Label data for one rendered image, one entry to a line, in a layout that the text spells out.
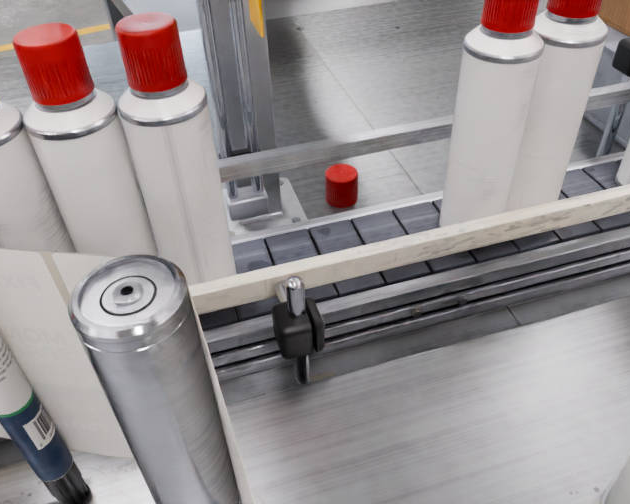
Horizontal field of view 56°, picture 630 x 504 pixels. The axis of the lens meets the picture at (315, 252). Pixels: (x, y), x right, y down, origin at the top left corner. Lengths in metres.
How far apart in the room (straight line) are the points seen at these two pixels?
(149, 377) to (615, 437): 0.29
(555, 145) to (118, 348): 0.37
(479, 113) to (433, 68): 0.47
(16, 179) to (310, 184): 0.35
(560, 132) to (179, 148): 0.27
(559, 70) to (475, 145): 0.07
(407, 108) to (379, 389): 0.47
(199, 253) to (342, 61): 0.56
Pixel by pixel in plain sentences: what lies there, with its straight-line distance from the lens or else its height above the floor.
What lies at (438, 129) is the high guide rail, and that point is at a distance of 0.49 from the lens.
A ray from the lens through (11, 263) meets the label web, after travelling 0.25.
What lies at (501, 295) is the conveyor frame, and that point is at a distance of 0.52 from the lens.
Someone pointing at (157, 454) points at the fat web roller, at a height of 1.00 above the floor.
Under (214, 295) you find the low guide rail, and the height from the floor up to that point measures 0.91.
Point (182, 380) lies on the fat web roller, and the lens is 0.21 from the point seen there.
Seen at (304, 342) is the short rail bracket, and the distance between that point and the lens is 0.38.
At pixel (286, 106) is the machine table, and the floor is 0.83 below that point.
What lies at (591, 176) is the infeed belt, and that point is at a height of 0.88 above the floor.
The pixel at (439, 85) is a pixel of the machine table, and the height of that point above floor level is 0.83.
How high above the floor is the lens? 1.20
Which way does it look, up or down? 42 degrees down
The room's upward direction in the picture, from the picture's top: 3 degrees counter-clockwise
